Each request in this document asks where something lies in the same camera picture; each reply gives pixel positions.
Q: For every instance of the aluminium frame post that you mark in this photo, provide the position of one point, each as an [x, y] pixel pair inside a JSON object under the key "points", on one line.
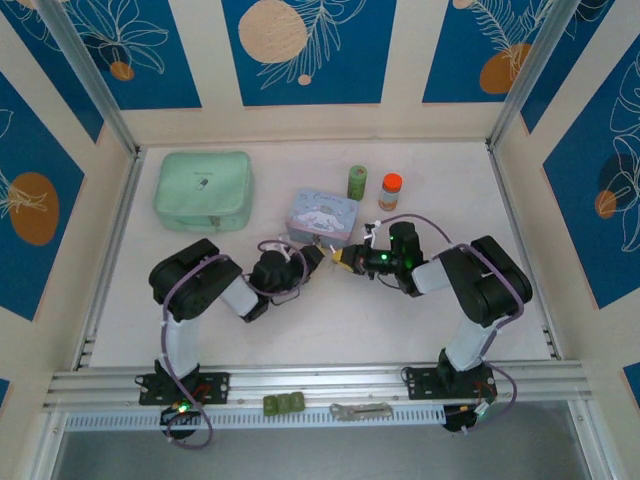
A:
{"points": [[90, 75], [530, 65]]}

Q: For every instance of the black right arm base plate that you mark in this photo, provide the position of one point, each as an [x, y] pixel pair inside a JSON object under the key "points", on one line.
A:
{"points": [[422, 382]]}

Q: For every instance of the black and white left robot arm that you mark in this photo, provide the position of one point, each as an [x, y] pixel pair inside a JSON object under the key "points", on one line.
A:
{"points": [[192, 282]]}

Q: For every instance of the orange lid pill bottle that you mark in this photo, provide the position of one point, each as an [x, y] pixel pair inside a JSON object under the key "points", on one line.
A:
{"points": [[389, 192]]}

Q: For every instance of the blue cartoon tin box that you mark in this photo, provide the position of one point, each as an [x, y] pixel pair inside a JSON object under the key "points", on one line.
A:
{"points": [[322, 212]]}

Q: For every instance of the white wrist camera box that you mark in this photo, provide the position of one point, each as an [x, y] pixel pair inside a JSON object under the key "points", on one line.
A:
{"points": [[372, 232], [285, 253]]}

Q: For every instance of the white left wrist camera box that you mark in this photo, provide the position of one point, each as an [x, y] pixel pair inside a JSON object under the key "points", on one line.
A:
{"points": [[285, 253]]}

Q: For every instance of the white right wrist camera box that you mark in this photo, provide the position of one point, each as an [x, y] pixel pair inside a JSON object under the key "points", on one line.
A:
{"points": [[372, 232]]}

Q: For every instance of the black controller board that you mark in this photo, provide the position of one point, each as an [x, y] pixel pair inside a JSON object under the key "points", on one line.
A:
{"points": [[180, 417], [460, 420]]}

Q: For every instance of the aluminium side rail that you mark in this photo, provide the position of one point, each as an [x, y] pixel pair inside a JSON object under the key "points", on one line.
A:
{"points": [[505, 190], [125, 200]]}

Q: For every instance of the flat silver metal bracket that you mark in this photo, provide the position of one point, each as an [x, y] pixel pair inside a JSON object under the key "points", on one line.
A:
{"points": [[360, 411]]}

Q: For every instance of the green square button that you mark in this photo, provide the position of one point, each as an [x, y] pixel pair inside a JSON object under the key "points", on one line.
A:
{"points": [[283, 402], [297, 401], [270, 404]]}

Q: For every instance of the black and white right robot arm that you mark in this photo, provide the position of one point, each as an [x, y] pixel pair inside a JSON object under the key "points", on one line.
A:
{"points": [[495, 285]]}

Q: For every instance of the green cylindrical can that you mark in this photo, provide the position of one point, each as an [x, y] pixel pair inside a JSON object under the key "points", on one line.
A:
{"points": [[356, 185]]}

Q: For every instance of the aluminium front rail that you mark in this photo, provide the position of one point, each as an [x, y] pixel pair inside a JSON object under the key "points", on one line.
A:
{"points": [[320, 380]]}

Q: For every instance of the mint green zip pouch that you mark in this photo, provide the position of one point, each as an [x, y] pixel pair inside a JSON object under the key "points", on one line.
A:
{"points": [[200, 185]]}

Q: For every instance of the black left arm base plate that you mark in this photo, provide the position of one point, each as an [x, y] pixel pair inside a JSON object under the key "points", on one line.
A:
{"points": [[215, 387]]}

